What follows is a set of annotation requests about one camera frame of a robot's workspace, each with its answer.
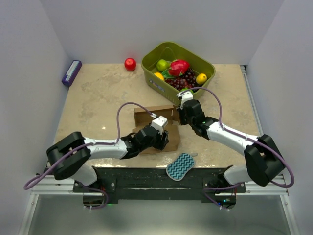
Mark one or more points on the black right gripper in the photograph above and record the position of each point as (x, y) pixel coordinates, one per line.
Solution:
(180, 112)

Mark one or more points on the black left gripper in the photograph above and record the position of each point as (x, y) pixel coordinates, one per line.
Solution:
(162, 140)

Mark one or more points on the brown cardboard paper box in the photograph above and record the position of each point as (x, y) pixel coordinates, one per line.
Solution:
(142, 118)

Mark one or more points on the blue zigzag sponge cloth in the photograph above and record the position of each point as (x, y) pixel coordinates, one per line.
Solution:
(177, 169)

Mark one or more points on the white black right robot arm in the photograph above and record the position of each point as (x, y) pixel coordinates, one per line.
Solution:
(263, 161)

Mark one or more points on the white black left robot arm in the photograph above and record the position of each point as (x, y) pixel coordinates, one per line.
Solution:
(68, 157)

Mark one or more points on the purple rectangular box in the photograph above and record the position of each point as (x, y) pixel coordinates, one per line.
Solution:
(71, 73)

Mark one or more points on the purple grape bunch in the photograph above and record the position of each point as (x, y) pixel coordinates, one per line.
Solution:
(185, 81)

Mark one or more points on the yellow lemon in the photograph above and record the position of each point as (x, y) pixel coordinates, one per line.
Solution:
(201, 78)

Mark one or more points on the orange fruit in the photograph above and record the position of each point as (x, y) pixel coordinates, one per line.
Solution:
(159, 75)

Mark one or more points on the red dragon fruit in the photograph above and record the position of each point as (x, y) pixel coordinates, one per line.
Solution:
(178, 67)

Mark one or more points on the green apple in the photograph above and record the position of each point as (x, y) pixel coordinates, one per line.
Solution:
(162, 65)

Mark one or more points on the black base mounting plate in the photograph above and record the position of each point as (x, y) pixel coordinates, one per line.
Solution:
(199, 184)

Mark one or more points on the green plastic tub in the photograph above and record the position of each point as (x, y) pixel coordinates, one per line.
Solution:
(171, 51)

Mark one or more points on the red apple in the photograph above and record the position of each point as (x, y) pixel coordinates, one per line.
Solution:
(130, 64)

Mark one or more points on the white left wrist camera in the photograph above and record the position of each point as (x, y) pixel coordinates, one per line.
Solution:
(159, 123)

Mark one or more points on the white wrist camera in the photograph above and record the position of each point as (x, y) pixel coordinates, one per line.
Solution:
(183, 97)
(159, 123)

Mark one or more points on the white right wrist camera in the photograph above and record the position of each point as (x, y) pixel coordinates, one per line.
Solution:
(183, 97)

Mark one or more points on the aluminium rail frame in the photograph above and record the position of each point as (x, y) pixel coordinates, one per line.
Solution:
(179, 180)

